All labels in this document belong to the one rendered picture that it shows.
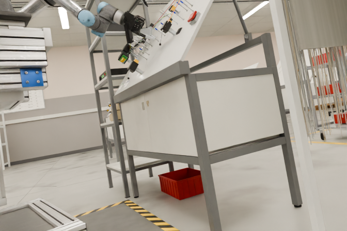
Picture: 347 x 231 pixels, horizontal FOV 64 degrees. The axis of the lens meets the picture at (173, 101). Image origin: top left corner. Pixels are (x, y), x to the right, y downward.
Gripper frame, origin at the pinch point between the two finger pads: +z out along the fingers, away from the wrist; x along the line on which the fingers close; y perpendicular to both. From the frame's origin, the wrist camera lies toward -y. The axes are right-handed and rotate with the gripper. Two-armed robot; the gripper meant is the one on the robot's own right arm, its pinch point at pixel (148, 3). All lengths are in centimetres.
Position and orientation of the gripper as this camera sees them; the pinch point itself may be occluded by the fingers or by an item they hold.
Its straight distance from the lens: 171.1
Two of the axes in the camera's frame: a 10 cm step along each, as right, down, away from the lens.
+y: 7.5, -5.6, 3.5
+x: -4.0, 0.3, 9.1
